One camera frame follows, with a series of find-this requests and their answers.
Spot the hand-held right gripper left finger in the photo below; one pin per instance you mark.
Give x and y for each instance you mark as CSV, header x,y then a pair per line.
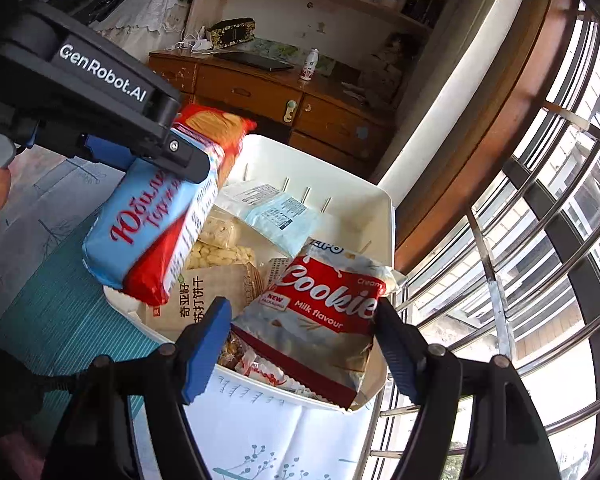
x,y
205,355

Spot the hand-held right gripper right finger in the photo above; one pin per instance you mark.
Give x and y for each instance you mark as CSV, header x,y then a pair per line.
x,y
400,355

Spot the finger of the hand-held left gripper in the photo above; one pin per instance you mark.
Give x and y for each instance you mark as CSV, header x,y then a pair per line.
x,y
107,152
180,155

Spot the white red cookie packet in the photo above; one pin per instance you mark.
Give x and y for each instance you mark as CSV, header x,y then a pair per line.
x,y
320,310

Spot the blue red biscuit pack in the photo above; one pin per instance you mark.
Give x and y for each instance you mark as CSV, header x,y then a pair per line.
x,y
145,240

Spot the white plastic box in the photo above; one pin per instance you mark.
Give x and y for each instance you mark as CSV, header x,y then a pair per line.
x,y
350,210

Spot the small nut packet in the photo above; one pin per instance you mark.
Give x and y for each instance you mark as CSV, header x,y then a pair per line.
x,y
230,349

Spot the tan cracker packet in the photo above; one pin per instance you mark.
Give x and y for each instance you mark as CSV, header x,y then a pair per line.
x,y
205,290

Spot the white printed flat packet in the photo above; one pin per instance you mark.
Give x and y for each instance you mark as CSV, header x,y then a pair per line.
x,y
252,195

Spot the yellow cracker pack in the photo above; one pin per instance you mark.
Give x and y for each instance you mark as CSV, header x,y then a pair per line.
x,y
219,230
220,256

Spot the white lace cover cloth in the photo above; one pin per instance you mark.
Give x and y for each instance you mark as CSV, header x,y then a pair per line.
x,y
145,5

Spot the wooden desk with drawers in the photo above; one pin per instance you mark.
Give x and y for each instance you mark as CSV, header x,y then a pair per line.
x,y
240,85

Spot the blue printed tablecloth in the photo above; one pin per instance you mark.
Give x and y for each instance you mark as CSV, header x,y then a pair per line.
x,y
260,440

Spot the white drawer child lock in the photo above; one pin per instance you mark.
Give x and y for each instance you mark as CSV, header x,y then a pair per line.
x,y
289,110

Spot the teal blue snack packet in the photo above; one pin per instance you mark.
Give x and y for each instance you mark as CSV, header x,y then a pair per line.
x,y
282,222

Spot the black laptop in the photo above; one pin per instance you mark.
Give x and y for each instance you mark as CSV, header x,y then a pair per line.
x,y
260,60

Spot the dark floral pencil case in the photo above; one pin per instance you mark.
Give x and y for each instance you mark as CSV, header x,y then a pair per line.
x,y
230,34

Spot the green printed sheet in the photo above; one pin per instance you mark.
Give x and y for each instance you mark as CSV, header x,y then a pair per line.
x,y
280,49

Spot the white bottle red label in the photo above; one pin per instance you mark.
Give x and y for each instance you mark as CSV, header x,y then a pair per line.
x,y
310,66

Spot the window with metal grille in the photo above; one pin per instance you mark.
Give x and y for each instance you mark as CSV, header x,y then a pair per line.
x,y
555,260

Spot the black jacket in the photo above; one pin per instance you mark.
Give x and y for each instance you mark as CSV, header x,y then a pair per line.
x,y
5,390

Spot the cream storage box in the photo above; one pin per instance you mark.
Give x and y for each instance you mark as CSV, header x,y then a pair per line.
x,y
380,80

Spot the plush doll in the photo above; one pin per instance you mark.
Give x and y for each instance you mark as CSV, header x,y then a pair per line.
x,y
397,50

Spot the wooden window frame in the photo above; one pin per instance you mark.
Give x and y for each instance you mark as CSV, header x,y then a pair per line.
x,y
480,135

